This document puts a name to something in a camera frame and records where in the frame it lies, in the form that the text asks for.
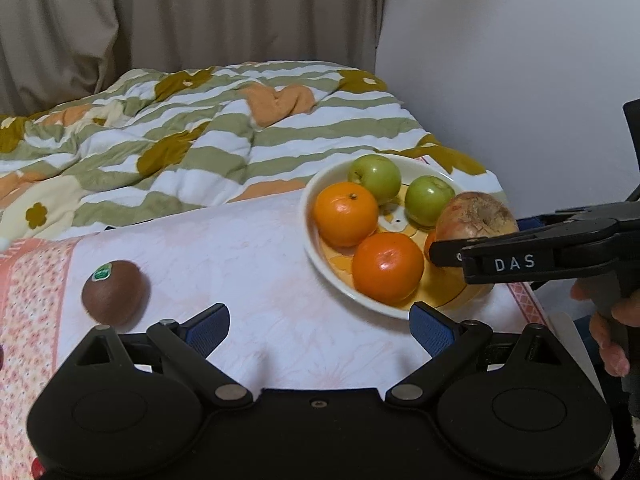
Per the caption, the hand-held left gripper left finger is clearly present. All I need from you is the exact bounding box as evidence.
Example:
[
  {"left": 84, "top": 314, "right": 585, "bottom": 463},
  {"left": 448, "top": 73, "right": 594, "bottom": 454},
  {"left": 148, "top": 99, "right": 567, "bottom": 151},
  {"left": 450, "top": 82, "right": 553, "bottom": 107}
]
[{"left": 70, "top": 303, "right": 254, "bottom": 409}]

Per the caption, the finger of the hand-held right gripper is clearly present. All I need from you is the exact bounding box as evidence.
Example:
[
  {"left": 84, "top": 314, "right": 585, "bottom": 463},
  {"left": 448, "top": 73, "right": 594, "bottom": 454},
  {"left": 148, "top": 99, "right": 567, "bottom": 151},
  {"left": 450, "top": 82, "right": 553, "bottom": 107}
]
[
  {"left": 429, "top": 219, "right": 622, "bottom": 268},
  {"left": 515, "top": 209, "right": 587, "bottom": 234}
]

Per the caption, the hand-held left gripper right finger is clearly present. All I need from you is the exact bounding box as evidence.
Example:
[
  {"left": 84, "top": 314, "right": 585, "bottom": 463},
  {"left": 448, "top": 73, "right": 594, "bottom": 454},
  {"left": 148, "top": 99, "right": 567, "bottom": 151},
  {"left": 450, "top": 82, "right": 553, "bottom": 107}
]
[{"left": 385, "top": 302, "right": 571, "bottom": 404}]

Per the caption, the small tangerine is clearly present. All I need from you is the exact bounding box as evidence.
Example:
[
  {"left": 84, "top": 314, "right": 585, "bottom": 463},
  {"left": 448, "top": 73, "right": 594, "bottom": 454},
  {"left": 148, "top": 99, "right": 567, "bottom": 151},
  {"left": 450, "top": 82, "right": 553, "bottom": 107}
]
[{"left": 423, "top": 232, "right": 444, "bottom": 262}]

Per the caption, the green apple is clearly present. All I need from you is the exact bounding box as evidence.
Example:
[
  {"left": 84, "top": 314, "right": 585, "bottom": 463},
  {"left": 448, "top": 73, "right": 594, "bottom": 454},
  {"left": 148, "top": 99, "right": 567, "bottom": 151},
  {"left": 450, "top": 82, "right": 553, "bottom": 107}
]
[
  {"left": 404, "top": 175, "right": 457, "bottom": 227},
  {"left": 348, "top": 154, "right": 402, "bottom": 206}
]

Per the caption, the large orange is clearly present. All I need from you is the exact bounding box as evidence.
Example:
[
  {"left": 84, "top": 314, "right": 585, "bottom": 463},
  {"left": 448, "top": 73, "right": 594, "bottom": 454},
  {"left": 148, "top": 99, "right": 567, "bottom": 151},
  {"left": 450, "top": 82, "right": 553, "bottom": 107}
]
[
  {"left": 313, "top": 181, "right": 380, "bottom": 248},
  {"left": 352, "top": 231, "right": 425, "bottom": 305}
]

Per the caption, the brown kiwi with green sticker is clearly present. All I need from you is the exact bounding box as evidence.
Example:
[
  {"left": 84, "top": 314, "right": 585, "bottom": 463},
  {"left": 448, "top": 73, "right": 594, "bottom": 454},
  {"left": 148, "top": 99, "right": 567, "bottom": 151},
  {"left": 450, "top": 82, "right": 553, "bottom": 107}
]
[{"left": 81, "top": 260, "right": 151, "bottom": 325}]

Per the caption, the cream plate with cartoon print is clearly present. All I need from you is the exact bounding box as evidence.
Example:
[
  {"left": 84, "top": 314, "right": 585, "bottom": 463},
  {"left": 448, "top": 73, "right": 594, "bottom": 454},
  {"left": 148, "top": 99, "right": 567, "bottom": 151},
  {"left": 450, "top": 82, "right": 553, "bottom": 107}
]
[{"left": 301, "top": 153, "right": 521, "bottom": 321}]

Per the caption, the person's right hand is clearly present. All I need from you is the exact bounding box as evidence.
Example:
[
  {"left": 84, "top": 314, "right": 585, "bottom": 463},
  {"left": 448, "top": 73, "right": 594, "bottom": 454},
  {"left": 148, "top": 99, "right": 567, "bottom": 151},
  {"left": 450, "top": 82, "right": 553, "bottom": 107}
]
[{"left": 571, "top": 279, "right": 640, "bottom": 379}]

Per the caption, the pink floral tablecloth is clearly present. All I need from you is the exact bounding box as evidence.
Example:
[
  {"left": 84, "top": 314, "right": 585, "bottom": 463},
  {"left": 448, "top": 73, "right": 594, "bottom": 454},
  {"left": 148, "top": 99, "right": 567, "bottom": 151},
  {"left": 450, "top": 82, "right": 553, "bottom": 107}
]
[{"left": 0, "top": 152, "right": 548, "bottom": 461}]

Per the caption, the green striped floral blanket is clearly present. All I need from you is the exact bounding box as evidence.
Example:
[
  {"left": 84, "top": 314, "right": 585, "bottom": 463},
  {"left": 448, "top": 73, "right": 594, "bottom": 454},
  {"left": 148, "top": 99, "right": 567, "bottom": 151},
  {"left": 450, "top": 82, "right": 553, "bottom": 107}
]
[{"left": 0, "top": 60, "right": 501, "bottom": 247}]

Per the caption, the beige curtain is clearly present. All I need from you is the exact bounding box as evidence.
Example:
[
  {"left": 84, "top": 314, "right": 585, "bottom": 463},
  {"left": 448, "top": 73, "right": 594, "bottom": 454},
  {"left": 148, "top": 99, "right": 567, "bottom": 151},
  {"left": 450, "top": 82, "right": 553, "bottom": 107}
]
[{"left": 0, "top": 0, "right": 387, "bottom": 117}]

